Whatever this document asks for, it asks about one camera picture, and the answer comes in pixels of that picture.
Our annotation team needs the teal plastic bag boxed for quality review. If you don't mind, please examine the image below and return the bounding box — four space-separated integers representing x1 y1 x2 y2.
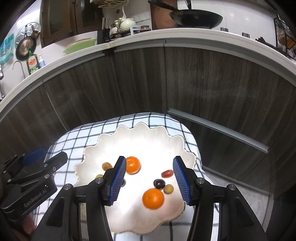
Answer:
0 34 14 64

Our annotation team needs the black wire spice rack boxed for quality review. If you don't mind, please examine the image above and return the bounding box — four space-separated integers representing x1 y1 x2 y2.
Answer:
273 15 296 52

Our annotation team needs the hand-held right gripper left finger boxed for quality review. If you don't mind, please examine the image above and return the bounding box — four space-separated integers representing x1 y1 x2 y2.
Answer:
30 156 127 241

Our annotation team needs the black cloth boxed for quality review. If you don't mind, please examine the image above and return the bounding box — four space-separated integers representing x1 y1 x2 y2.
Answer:
255 36 296 61

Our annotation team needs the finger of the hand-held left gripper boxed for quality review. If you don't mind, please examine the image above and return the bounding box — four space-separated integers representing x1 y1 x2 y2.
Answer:
43 152 68 173
23 148 47 166

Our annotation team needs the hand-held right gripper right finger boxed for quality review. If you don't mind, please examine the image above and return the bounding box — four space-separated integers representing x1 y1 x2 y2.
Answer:
173 156 267 241

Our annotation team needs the green plastic basin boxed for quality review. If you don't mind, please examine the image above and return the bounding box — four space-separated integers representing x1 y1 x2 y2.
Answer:
63 38 97 55

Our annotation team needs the black knife block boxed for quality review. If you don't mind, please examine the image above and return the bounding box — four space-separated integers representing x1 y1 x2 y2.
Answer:
97 17 111 44

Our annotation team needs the checked white cloth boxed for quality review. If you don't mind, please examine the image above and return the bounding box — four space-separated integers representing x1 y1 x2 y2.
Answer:
32 112 222 241

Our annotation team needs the dark wooden upper cabinet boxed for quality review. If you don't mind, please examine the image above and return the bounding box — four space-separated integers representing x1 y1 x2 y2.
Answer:
40 0 104 48

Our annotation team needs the thin gooseneck faucet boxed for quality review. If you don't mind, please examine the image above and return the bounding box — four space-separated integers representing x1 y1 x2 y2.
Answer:
13 61 26 78

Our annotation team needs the golden hanging rack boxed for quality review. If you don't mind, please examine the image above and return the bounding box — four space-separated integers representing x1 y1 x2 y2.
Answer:
90 0 129 8

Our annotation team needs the green dish soap bottle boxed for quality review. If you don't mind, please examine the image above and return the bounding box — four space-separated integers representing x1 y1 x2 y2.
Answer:
26 54 40 75

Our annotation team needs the cream teapot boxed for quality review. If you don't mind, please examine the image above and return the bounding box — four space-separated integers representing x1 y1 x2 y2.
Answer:
120 18 136 31

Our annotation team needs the wood-grain lower kitchen cabinet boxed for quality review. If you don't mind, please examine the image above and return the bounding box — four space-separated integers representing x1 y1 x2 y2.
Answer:
0 39 296 200

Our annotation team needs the black wok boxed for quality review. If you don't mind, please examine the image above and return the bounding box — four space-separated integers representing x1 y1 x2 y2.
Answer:
148 0 223 28

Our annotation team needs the chrome kitchen faucet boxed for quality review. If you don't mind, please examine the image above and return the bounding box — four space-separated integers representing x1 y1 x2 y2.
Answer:
0 66 5 99

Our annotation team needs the white wall socket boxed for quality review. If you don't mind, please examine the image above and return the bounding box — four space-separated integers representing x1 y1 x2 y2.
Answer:
133 11 149 20

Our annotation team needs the hanging frying pan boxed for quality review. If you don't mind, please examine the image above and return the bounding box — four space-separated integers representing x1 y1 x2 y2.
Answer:
16 38 37 61

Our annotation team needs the wooden cutting board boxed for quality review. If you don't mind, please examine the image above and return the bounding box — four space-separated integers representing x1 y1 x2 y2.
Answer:
150 0 178 30

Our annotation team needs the white scalloped bowl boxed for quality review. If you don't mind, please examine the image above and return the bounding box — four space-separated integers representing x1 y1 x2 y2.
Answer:
73 123 197 235

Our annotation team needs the orange mandarin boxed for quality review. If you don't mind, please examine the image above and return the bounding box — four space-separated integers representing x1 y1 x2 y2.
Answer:
126 156 141 175
142 188 165 210

